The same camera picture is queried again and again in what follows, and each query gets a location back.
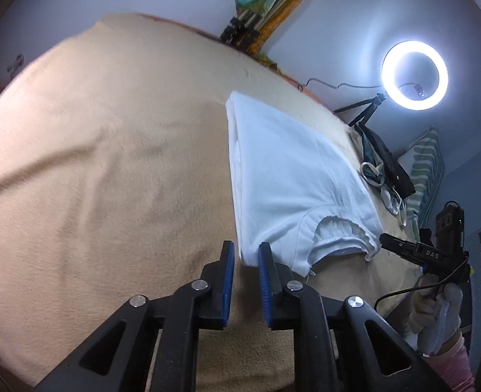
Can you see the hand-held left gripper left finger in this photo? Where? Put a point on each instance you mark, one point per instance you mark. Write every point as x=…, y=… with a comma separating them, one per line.
x=228, y=277

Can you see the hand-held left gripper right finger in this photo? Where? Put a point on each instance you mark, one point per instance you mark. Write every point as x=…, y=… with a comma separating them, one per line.
x=263, y=281

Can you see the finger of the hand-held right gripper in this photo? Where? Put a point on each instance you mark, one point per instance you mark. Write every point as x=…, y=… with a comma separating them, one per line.
x=425, y=237
x=397, y=246

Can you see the white t-shirt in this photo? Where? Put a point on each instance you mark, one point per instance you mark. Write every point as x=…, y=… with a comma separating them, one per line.
x=289, y=179

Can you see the person's right forearm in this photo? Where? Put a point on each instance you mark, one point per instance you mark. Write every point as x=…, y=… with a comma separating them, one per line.
x=455, y=365

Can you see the person's right hand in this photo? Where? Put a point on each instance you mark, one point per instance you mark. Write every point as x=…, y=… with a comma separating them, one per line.
x=432, y=318

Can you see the small white garment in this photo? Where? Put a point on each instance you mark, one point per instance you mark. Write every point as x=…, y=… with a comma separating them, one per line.
x=393, y=202

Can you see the black bag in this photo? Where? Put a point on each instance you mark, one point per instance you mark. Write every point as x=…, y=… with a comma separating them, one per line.
x=395, y=171

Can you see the green striped pillow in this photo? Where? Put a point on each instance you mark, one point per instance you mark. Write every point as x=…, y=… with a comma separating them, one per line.
x=426, y=163

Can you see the teal patterned garment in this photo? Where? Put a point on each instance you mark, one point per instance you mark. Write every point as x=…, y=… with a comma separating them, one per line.
x=371, y=159

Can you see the black phone holder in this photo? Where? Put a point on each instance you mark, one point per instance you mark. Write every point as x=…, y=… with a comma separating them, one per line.
x=418, y=89

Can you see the beige blanket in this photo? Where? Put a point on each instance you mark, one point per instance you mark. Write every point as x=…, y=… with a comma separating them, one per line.
x=101, y=171

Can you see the folded silver tripod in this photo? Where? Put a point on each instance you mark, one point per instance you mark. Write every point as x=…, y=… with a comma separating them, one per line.
x=240, y=28

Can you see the orange scarf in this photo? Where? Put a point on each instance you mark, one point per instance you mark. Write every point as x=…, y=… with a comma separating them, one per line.
x=281, y=20

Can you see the metal wall bolt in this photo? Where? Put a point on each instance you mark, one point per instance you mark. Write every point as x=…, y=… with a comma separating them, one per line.
x=16, y=64

